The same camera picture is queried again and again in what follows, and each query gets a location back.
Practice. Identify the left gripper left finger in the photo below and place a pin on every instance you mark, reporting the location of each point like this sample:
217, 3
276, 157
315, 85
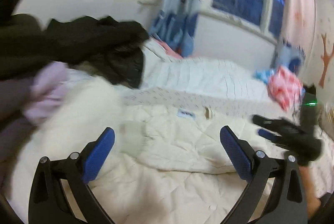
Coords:
48, 202

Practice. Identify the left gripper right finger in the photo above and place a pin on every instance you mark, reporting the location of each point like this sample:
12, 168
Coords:
287, 199

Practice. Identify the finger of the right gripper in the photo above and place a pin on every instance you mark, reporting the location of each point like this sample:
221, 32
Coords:
267, 135
274, 123

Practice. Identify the cream quilted jacket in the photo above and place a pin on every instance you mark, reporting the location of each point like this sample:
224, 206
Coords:
162, 169

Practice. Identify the black clothes pile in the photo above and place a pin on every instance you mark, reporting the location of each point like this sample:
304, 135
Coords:
113, 48

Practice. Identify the person right hand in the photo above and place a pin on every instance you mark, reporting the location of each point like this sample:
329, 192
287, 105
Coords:
313, 203

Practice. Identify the pink checkered plastic bag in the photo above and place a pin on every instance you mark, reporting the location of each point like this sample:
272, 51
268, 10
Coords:
285, 88

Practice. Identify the right blue whale curtain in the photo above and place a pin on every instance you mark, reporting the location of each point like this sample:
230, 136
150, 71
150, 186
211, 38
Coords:
289, 56

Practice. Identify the blue whale curtain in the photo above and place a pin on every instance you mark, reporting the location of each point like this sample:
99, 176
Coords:
175, 25
289, 56

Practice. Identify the floral cherry bedsheet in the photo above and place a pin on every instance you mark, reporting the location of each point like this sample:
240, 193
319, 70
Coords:
322, 169

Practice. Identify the purple garment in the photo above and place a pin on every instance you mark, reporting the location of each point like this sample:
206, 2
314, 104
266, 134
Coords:
27, 102

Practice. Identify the left blue whale curtain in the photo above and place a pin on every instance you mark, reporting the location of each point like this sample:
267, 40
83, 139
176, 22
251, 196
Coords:
175, 25

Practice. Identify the orange tree wall sticker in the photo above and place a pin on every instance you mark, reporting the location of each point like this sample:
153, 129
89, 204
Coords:
326, 58

